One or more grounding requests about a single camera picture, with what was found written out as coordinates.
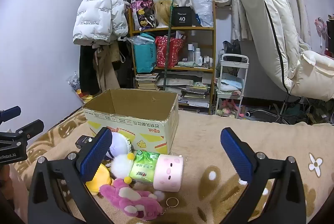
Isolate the group of white bottles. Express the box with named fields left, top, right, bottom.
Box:
left=186, top=43, right=214, bottom=68

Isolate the beige hanging coat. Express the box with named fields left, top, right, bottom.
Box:
left=92, top=44, right=120, bottom=92

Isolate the printed tote bag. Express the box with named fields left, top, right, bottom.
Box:
left=130, top=0, right=158, bottom=31

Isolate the teal bag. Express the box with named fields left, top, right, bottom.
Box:
left=133, top=33, right=157, bottom=73

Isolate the green tissue pack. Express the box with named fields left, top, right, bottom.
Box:
left=129, top=150, right=160, bottom=183

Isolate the white trolley cart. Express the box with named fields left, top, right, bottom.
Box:
left=213, top=54, right=249, bottom=117

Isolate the pink bear plush keychain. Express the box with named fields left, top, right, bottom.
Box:
left=99, top=178, right=180, bottom=221

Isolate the cream padded chair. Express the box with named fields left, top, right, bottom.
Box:
left=238, top=0, right=334, bottom=125

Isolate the blond wig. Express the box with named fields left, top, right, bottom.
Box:
left=152, top=0, right=174, bottom=28

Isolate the light blue cloth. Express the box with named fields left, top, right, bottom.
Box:
left=220, top=75, right=244, bottom=91

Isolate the white fluffy plush toy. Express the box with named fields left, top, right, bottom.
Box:
left=111, top=153, right=135, bottom=184

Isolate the yellow plush toy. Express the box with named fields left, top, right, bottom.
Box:
left=86, top=163, right=113, bottom=196

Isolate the stack of papers and magazines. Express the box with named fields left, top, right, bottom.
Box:
left=159, top=76, right=212, bottom=108

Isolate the pink cylinder plush toy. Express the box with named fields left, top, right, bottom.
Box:
left=153, top=154, right=184, bottom=192

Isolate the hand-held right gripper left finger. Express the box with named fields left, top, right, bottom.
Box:
left=27, top=127, right=113, bottom=224

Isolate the black bag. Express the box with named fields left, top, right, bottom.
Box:
left=222, top=39, right=242, bottom=61

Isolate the stack of books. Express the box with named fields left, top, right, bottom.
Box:
left=134, top=73, right=160, bottom=90

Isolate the pink desk fan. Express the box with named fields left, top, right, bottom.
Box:
left=314, top=16, right=331, bottom=53

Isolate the printed cardboard box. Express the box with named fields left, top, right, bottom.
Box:
left=82, top=88, right=180, bottom=154

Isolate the pink plush toys pile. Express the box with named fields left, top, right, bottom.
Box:
left=218, top=99, right=244, bottom=118

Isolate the white puffer jacket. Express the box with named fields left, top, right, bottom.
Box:
left=72, top=0, right=129, bottom=46

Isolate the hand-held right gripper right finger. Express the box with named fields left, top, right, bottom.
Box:
left=220, top=127, right=307, bottom=224

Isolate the red patterned bag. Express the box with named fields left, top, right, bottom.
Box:
left=155, top=35, right=186, bottom=68

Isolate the green pole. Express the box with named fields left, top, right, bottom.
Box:
left=163, top=0, right=175, bottom=91

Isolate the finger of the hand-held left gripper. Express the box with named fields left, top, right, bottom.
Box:
left=14, top=120, right=45, bottom=145
left=0, top=106, right=22, bottom=124

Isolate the wooden shelf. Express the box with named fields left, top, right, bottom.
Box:
left=128, top=1, right=217, bottom=115

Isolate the black box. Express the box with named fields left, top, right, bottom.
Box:
left=171, top=6, right=195, bottom=27

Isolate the white plastic bag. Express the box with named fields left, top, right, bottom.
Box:
left=190, top=0, right=214, bottom=27

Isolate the purple white plush doll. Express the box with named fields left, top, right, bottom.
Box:
left=106, top=131, right=132, bottom=160

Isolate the black hanging coat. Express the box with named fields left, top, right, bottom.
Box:
left=80, top=44, right=101, bottom=95

